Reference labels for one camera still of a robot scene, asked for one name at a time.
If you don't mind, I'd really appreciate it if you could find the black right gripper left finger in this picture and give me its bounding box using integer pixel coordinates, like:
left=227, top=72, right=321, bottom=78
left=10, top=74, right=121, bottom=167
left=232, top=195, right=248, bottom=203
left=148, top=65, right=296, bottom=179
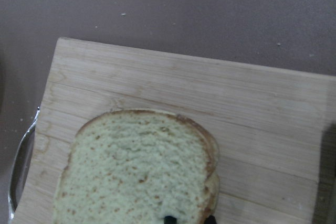
left=164, top=216, right=177, bottom=224

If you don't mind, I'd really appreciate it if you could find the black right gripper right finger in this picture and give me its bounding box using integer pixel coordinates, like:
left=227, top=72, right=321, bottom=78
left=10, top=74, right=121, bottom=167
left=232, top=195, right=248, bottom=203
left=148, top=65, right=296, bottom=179
left=205, top=215, right=217, bottom=224

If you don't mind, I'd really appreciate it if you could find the plain bread slice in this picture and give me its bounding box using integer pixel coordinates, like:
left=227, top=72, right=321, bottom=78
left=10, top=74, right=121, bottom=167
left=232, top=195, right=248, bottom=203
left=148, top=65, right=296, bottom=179
left=52, top=109, right=219, bottom=223

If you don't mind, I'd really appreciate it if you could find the wooden cutting board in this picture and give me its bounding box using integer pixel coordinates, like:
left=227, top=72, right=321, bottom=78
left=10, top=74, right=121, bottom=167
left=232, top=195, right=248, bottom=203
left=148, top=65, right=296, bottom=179
left=13, top=38, right=335, bottom=223

